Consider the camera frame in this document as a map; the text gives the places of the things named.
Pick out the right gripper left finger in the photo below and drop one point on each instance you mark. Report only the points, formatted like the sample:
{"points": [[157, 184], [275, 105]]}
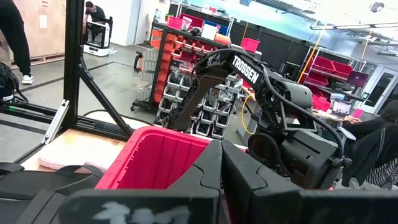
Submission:
{"points": [[192, 205]]}

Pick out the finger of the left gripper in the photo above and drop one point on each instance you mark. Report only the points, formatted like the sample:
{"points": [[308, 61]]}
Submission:
{"points": [[169, 121], [202, 99]]}

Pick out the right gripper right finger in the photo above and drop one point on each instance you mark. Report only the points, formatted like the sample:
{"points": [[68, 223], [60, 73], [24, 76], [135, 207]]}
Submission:
{"points": [[264, 205]]}

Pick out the pale pink slide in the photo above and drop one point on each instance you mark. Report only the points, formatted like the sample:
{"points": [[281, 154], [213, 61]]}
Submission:
{"points": [[93, 144], [62, 157]]}

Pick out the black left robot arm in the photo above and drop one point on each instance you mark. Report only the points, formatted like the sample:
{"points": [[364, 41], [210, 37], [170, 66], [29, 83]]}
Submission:
{"points": [[298, 93]]}

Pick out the small red storage bin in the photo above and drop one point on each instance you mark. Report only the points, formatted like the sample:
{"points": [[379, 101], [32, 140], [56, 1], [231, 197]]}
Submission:
{"points": [[250, 45]]}

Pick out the red plastic bin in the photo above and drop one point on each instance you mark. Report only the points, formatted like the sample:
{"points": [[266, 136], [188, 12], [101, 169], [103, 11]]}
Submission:
{"points": [[149, 161]]}

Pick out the red desk bin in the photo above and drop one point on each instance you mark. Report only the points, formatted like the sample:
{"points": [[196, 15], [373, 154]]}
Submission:
{"points": [[321, 104]]}

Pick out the black rack of parts bins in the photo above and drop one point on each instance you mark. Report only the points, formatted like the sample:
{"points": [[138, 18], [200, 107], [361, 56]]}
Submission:
{"points": [[164, 68]]}

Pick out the chrome shelf with coloured bins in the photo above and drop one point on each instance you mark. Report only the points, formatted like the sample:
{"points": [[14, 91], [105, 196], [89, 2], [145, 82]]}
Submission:
{"points": [[189, 21]]}

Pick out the white boxy machine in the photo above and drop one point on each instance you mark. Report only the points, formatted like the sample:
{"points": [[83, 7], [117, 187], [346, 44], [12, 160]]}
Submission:
{"points": [[93, 49]]}

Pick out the long wooden work desk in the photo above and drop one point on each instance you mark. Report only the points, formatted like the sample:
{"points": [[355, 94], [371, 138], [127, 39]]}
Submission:
{"points": [[326, 116]]}

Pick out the person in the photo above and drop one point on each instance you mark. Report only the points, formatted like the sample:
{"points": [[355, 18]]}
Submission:
{"points": [[96, 12], [18, 37], [370, 146]]}

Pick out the open laptop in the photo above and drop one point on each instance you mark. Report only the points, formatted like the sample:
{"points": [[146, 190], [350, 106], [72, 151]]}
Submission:
{"points": [[342, 108]]}

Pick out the pink desk cup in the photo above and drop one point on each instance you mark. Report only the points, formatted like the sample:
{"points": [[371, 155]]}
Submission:
{"points": [[358, 113]]}

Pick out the ceiling light bar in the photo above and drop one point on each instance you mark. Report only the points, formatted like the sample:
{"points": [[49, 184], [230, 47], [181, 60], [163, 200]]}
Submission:
{"points": [[354, 26]]}

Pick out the plywood crate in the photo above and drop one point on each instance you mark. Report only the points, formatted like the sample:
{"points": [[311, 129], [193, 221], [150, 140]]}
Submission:
{"points": [[49, 34]]}

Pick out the glass panel door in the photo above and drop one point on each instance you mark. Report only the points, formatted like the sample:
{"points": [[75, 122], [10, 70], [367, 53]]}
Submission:
{"points": [[381, 90]]}

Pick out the black aluminium table frame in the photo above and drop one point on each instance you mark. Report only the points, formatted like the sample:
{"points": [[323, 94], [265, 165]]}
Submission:
{"points": [[74, 62]]}

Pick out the silver aluminium rail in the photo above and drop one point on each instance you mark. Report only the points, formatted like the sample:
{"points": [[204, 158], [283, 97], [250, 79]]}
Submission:
{"points": [[56, 121]]}

